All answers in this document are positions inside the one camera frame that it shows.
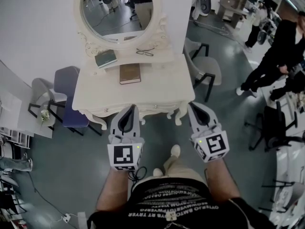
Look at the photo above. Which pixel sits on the oval mirror cream frame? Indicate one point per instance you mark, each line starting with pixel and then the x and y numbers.
pixel 114 8

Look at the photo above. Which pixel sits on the person's white shoe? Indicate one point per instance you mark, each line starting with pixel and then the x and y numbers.
pixel 157 172
pixel 175 150

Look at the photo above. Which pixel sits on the white robot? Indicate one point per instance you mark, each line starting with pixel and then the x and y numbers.
pixel 205 3

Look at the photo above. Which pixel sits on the person's white left shoe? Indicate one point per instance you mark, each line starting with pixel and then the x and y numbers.
pixel 157 172

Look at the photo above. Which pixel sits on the person's white right shoe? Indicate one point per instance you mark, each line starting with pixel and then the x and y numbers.
pixel 175 150

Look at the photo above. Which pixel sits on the brown book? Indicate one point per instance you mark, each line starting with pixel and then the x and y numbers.
pixel 129 74

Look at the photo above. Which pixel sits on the blue chair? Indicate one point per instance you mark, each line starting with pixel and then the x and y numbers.
pixel 64 80

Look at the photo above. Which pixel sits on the white power strip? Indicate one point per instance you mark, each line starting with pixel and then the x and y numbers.
pixel 66 217

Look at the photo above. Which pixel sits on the person's right forearm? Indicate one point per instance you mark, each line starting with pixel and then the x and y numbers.
pixel 221 178

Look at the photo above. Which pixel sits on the black office chair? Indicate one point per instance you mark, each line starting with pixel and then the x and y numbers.
pixel 274 130

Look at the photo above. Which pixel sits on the wooden cabinet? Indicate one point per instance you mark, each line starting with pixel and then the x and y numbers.
pixel 232 3

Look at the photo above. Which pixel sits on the green book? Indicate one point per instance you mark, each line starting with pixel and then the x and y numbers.
pixel 106 58

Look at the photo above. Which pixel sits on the black eyeglasses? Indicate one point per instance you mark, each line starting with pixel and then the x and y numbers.
pixel 147 53

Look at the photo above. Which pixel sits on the person's black printed shirt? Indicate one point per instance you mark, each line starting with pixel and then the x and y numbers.
pixel 178 206

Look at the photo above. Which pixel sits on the grey chair black legs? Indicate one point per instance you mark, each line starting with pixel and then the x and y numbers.
pixel 209 65
pixel 295 192
pixel 39 87

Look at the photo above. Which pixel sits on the cream stool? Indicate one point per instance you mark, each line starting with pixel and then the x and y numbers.
pixel 142 120

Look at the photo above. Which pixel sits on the black metal rack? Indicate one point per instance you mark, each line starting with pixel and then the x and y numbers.
pixel 7 199

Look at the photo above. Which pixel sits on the small white box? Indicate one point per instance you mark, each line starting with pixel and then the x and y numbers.
pixel 81 221

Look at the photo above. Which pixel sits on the white flower bouquet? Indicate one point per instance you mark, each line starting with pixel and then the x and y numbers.
pixel 44 116

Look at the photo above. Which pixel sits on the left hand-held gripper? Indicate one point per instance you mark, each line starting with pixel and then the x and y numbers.
pixel 123 154

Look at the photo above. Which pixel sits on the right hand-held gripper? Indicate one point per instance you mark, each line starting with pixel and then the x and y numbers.
pixel 214 145

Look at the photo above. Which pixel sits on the white slotted rack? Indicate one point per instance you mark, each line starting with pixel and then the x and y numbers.
pixel 16 137

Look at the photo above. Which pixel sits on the person's left forearm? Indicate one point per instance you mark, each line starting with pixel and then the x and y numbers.
pixel 114 187

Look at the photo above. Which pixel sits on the person's beige trousers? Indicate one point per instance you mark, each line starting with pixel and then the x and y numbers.
pixel 176 170

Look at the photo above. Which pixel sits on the white dressing table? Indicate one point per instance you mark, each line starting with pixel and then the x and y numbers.
pixel 157 87

